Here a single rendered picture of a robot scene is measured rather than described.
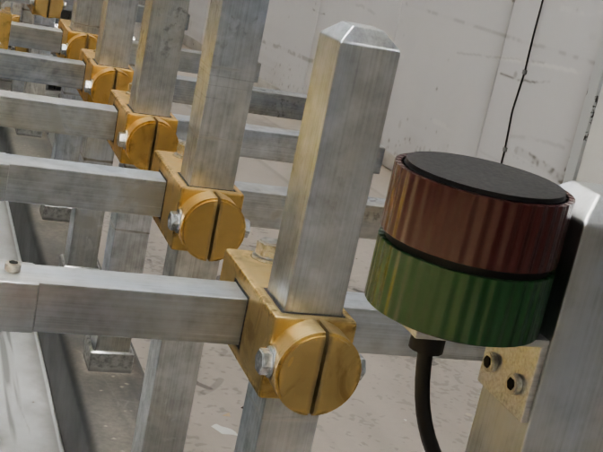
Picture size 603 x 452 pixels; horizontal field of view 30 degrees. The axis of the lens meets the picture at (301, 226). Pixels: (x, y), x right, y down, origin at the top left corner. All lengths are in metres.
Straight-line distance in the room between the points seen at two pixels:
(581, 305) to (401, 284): 0.06
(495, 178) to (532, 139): 4.58
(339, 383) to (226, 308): 0.09
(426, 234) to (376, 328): 0.35
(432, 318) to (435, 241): 0.02
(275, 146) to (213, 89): 0.35
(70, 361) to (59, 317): 0.54
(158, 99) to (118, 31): 0.25
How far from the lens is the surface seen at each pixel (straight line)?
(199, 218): 0.84
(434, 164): 0.37
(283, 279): 0.63
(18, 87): 2.35
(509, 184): 0.37
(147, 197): 0.90
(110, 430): 1.06
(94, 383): 1.15
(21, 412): 1.25
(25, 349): 1.40
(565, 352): 0.39
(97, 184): 0.89
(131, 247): 1.13
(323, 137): 0.60
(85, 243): 1.39
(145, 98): 1.09
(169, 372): 0.91
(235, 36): 0.84
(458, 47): 5.54
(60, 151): 1.61
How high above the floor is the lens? 1.18
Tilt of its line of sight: 15 degrees down
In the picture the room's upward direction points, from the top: 12 degrees clockwise
